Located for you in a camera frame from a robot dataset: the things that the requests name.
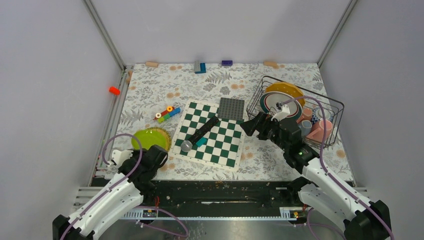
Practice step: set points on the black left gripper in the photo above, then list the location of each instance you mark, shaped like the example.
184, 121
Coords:
145, 152

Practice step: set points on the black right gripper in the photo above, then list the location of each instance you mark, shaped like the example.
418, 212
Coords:
250, 126

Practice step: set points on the lime green plate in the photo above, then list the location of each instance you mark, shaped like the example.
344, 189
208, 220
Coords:
149, 139

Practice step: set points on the white plate green rim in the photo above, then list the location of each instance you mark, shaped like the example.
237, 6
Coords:
295, 108

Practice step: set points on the yellow woven plate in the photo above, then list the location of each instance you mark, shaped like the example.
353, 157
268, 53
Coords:
167, 137

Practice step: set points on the yellow orange plate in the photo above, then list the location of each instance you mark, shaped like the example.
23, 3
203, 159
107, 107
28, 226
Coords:
281, 92

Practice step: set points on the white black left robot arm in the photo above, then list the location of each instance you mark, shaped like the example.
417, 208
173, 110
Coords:
128, 188

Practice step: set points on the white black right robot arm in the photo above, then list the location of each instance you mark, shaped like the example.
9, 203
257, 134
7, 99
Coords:
356, 215

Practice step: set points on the grey lego baseplate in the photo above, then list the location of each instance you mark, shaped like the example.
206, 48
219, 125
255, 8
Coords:
231, 109

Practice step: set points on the black glitter microphone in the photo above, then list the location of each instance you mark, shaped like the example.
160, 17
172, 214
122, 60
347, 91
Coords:
187, 145

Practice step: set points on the green white chessboard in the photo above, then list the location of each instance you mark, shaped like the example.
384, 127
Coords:
224, 142

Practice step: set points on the colourful lego brick toy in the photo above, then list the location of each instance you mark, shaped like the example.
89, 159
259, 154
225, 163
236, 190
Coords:
166, 114

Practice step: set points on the blue grey cup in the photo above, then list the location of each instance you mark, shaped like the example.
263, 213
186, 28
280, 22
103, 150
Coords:
305, 127

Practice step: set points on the teal block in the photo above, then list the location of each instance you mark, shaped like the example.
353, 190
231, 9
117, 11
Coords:
202, 141

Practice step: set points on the right wooden block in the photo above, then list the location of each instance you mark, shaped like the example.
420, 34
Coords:
271, 64

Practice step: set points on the wooden block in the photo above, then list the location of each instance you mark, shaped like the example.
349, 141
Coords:
151, 64
271, 64

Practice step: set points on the blue white patterned bowl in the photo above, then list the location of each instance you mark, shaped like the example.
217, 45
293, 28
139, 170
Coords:
318, 114

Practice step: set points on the large pink mug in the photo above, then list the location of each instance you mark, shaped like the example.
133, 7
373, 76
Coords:
320, 131

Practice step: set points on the purple lego brick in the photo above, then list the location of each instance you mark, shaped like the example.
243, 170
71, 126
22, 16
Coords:
226, 62

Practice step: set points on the grey blue lego bricks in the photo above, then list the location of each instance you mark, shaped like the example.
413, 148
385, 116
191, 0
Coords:
199, 67

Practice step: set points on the orange red cylinder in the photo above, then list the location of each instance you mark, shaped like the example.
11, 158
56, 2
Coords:
115, 91

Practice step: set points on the left wooden block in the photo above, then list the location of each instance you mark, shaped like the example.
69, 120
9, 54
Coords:
151, 64

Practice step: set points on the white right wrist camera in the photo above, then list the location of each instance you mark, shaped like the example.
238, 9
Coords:
283, 112

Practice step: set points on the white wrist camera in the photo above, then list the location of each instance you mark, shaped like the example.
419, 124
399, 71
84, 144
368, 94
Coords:
116, 158
283, 112

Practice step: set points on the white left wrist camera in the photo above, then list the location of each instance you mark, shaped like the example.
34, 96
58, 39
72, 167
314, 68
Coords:
116, 158

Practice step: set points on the black wire dish rack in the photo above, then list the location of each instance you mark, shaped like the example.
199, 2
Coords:
253, 107

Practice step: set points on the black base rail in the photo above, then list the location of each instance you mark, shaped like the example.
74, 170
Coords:
222, 199

